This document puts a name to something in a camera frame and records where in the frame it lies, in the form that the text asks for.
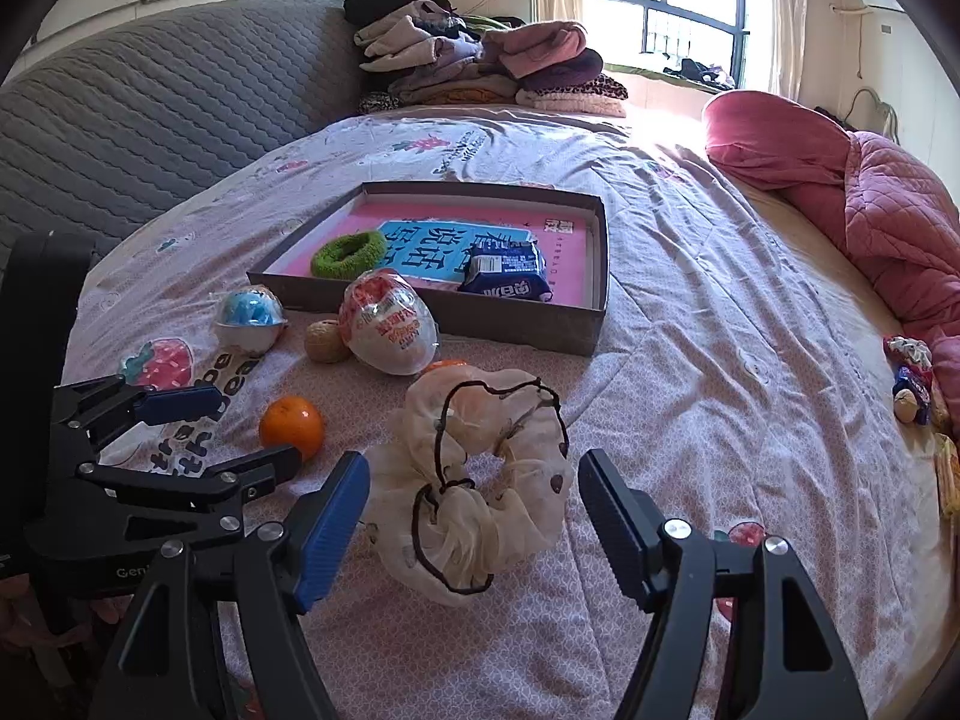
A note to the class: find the large surprise egg toy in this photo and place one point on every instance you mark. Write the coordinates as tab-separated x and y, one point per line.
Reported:
386	324

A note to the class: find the small blue surprise egg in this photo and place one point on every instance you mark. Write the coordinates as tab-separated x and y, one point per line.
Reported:
250	320

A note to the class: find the pile of folded clothes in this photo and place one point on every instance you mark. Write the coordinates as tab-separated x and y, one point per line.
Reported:
424	53

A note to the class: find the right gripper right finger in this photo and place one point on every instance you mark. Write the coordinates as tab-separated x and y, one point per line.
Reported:
784	657

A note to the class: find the brown walnut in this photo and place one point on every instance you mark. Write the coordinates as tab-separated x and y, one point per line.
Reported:
323	342

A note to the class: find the orange tangerine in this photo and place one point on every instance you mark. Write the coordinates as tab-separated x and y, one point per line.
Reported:
294	421
442	364

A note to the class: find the grey quilted headboard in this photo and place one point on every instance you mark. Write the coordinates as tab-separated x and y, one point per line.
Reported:
111	132

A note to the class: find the small colourful toy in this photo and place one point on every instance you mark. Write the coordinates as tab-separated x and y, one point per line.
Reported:
916	394

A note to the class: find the blue snack packet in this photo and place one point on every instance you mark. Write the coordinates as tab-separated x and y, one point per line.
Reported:
508	270

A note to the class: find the cream curtain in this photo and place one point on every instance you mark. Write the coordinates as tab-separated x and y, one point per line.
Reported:
788	32

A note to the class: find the window with dark frame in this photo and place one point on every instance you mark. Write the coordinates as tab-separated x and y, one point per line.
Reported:
704	40

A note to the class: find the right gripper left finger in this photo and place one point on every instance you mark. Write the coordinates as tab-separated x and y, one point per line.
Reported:
168	660

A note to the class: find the cream floral scrunchie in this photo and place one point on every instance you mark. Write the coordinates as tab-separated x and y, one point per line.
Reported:
474	479

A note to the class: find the pink children's book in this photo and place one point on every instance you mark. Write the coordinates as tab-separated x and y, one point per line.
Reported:
430	237

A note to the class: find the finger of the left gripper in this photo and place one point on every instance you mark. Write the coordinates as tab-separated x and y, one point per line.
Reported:
106	408
149	506

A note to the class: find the red quilted blanket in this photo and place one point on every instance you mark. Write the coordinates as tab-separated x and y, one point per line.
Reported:
883	209

